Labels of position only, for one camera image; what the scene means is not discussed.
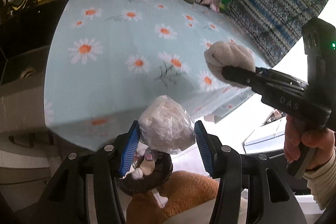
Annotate white plastic bag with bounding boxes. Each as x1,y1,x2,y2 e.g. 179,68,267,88
138,95,195,155

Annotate patterned blue curtain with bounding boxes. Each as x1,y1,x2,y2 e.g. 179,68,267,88
226,0,328,67

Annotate person's right hand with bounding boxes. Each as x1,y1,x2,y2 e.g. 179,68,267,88
284,115,335,170

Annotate kitchen sink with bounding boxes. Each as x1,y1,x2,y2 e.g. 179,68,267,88
1,9,55,85

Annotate cream sweater right sleeve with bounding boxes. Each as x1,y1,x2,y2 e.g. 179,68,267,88
303,147,336,210

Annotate daisy print blue tablecloth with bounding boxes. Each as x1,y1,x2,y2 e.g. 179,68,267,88
44,0,266,151

